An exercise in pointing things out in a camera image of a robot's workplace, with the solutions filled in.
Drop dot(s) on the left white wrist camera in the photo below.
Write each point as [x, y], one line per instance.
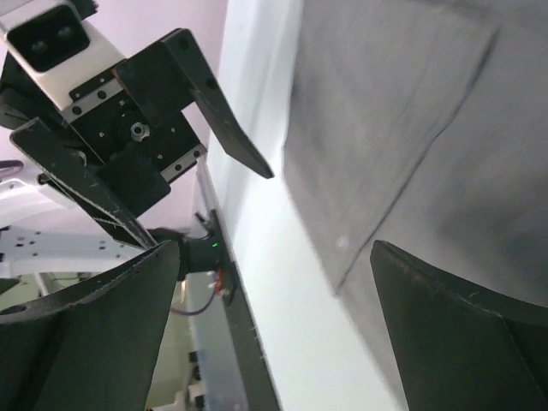
[56, 45]

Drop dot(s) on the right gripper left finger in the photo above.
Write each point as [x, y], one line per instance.
[93, 345]

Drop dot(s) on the grey long sleeve shirt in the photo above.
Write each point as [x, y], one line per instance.
[424, 124]

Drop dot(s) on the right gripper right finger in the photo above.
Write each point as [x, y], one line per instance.
[458, 345]

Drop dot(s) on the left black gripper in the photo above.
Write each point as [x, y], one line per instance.
[111, 158]

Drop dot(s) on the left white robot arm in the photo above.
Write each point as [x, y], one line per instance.
[42, 229]

